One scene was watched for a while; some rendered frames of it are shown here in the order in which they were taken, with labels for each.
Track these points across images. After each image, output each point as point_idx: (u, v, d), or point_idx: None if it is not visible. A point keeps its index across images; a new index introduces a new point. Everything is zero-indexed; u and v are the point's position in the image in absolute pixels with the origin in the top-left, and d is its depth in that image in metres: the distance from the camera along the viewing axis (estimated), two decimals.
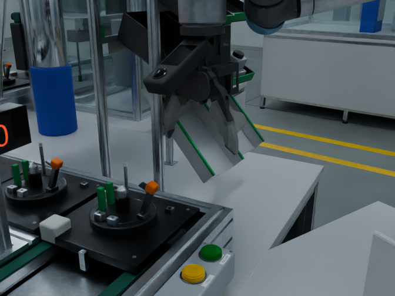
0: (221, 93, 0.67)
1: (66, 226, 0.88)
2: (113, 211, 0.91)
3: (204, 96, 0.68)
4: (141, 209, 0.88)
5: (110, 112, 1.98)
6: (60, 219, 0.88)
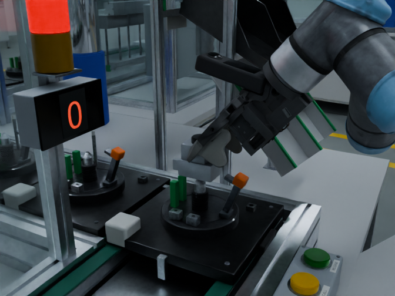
0: (213, 123, 0.65)
1: (136, 226, 0.74)
2: (188, 209, 0.78)
3: (221, 112, 0.67)
4: (224, 207, 0.74)
5: (142, 104, 1.84)
6: (129, 218, 0.75)
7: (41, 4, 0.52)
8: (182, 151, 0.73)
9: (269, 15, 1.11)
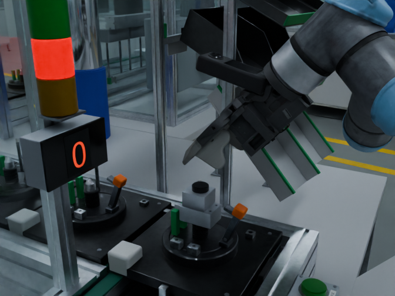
0: (215, 121, 0.64)
1: (138, 255, 0.76)
2: (188, 237, 0.80)
3: (221, 112, 0.67)
4: (224, 236, 0.76)
5: (143, 117, 1.86)
6: (130, 246, 0.77)
7: (47, 53, 0.54)
8: (183, 198, 0.76)
9: (268, 38, 1.13)
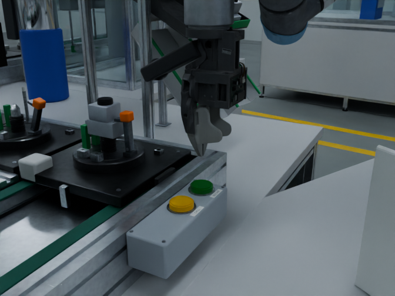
0: (181, 109, 0.68)
1: (47, 164, 0.82)
2: (97, 150, 0.86)
3: (184, 96, 0.69)
4: (126, 146, 0.83)
5: (104, 82, 1.92)
6: (40, 157, 0.83)
7: None
8: (89, 111, 0.82)
9: None
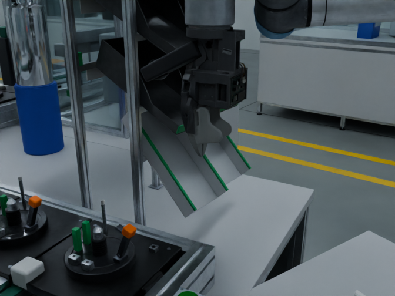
0: (181, 109, 0.68)
1: None
2: None
3: (184, 96, 0.69)
4: None
5: (99, 128, 1.94)
6: None
7: None
8: None
9: (190, 61, 1.21)
